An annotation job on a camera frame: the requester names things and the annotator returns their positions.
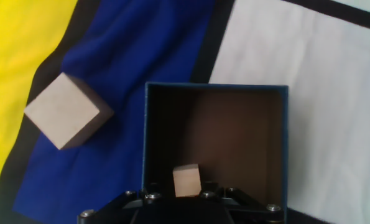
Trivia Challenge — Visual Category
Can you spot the large wooden cube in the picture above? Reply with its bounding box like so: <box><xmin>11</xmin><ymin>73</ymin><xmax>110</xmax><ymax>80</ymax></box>
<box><xmin>23</xmin><ymin>72</ymin><xmax>114</xmax><ymax>151</ymax></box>

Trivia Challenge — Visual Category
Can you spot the dark blue gift box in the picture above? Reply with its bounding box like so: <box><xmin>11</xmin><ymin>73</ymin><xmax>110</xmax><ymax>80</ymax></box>
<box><xmin>141</xmin><ymin>82</ymin><xmax>290</xmax><ymax>218</ymax></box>

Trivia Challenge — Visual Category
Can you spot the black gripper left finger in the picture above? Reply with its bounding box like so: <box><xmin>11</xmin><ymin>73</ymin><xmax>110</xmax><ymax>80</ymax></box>
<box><xmin>78</xmin><ymin>188</ymin><xmax>162</xmax><ymax>224</ymax></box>

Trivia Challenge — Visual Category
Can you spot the Mondrian pattern cloth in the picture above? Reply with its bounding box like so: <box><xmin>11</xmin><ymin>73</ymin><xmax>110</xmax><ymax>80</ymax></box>
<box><xmin>0</xmin><ymin>0</ymin><xmax>370</xmax><ymax>224</ymax></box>

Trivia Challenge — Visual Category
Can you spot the small wooden cube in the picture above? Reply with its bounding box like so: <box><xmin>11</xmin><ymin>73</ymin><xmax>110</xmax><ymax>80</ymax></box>
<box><xmin>172</xmin><ymin>164</ymin><xmax>202</xmax><ymax>198</ymax></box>

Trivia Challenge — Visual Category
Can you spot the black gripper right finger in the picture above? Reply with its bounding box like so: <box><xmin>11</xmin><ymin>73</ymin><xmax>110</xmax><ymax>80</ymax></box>
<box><xmin>199</xmin><ymin>182</ymin><xmax>284</xmax><ymax>224</ymax></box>

